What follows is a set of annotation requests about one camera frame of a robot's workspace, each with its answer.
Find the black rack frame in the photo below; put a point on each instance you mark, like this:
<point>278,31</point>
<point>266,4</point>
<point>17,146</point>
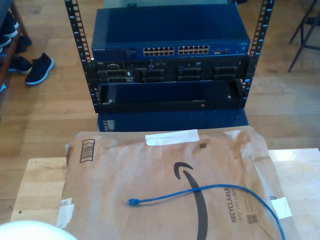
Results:
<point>80,42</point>

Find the black rack server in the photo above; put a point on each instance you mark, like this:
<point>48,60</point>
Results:
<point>172,66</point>

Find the dark blue flat device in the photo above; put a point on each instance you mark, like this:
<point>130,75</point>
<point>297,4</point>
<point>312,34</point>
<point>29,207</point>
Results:
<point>175,122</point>

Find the dark shoe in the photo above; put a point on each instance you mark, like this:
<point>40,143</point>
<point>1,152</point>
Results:
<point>23,43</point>

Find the brown paper mailer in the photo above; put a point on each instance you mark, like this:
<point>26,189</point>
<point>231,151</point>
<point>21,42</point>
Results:
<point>125,175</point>

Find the dark sneaker white sole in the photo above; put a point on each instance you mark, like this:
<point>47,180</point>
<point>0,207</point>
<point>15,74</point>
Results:
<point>21,64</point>
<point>8,26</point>
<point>40,67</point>

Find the wooden shoe rack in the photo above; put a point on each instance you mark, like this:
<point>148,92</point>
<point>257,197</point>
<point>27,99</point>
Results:
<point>21,23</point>

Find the blue network switch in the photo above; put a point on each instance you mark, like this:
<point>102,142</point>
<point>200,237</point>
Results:
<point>170,27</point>

